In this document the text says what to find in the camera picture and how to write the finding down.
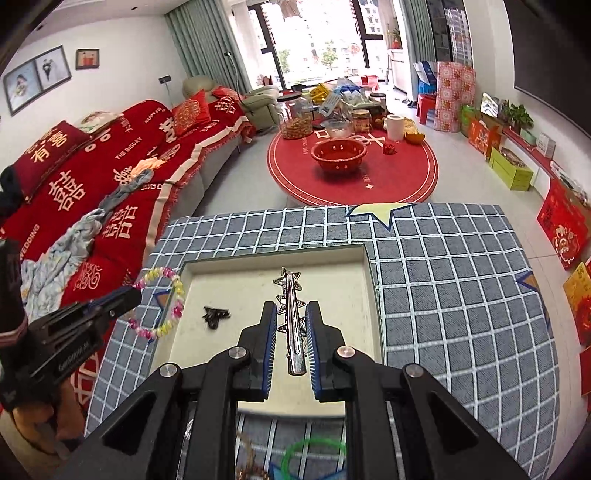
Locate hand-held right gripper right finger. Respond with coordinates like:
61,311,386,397
306,300,532,480

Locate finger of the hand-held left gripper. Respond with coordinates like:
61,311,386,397
85,286,143,324

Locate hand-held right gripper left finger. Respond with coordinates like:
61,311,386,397
53,300,278,480

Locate silver star hair clip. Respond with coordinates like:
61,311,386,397
273,267,309,376

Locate pink and yellow bead bracelet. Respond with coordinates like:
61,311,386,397
128,267,184,341

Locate white shallow tray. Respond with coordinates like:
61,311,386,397
148,244,386,418

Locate green translucent bangle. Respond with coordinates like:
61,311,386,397
281,438,347,480

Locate beige braided rope hair tie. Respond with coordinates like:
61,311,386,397
236,431,259,469

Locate person's left forearm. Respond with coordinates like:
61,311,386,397
14,383,86,457

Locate small black hair claw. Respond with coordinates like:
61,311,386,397
203,305,230,329

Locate light blue cloth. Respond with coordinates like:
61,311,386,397
21,208,107,319

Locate grey-blue twisted cloth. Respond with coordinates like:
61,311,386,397
99,168,153,213

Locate red printed sofa cover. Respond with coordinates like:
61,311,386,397
0,90,257,416

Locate grey checked table cloth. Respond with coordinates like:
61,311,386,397
85,202,561,480

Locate grey sofa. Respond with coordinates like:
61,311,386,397
157,138,242,227

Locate dark cloth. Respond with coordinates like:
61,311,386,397
0,166,26,217

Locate red pillow with white characters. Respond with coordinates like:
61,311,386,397
9,121,93,199

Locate round white and red cushion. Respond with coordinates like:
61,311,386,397
76,111,123,133

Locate round red table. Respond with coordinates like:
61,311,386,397
268,117,438,206

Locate red plastic colander basket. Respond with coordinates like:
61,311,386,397
310,139,368,174

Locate red pillow with round pattern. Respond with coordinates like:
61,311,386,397
172,90,211,137

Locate clear glass bowl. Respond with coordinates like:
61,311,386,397
321,119,354,139

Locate clear jar of nuts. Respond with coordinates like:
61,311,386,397
278,91,315,140

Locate beige recliner armchair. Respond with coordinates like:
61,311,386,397
182,76,282,134

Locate pile of snack packets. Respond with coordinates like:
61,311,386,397
311,78,386,116

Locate stack of red stools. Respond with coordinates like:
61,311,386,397
416,92,437,125

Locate floor lamp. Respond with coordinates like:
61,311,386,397
224,51,247,95

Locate green carton boxes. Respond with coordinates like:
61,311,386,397
488,148,534,191

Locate orange-red gift box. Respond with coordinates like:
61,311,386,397
468,121,502,160

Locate yellow and red box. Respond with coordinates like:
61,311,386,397
562,261,591,347

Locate green snack packet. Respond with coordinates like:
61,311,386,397
461,105,481,137

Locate green curtain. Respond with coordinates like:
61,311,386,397
402,0,435,63
164,0,252,93

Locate large red gift bag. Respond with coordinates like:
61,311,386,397
536,179,591,271

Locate red patterned gift box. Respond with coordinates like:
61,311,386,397
436,61,476,134

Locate blue and white box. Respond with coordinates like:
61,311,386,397
413,60,437,86

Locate silver foil packet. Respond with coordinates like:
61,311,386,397
480,92,502,118

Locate balcony window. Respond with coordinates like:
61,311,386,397
252,0,393,89

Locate potted green plant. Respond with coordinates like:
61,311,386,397
501,102,535,131

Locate black television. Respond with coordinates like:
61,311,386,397
503,0,591,114

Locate double photo frame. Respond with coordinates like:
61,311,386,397
4,45,72,116

